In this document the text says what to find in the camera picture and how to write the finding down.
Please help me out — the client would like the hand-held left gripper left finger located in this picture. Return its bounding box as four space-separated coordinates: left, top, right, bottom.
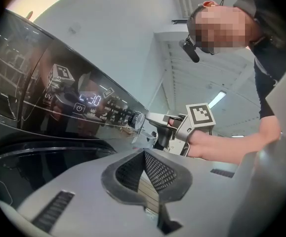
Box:
0 148 164 237

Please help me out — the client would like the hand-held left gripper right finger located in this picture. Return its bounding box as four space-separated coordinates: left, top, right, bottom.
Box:
144 148 266 237

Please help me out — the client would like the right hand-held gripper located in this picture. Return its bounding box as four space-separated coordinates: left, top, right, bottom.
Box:
145 103 216 157

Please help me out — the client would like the silver washing machine knob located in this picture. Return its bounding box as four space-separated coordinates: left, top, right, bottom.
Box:
129 111 146 130

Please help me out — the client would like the black washing machine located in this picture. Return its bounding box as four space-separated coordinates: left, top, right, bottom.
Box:
0 8 150 208

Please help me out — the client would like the person's right forearm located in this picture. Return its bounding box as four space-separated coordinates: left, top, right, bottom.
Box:
188 115 283 164

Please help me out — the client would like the person's right hand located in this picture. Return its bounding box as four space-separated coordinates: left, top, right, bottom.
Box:
168 117 183 128

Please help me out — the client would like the ceiling light strip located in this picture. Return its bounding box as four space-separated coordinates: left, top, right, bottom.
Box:
207 90 227 109

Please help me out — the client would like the person's head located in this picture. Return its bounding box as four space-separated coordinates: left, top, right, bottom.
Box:
187 0 259 55

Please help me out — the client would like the person's black shirt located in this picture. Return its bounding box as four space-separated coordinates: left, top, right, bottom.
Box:
233 0 286 119

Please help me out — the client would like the black head-mounted camera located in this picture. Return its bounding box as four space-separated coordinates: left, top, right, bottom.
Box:
179 35 201 64

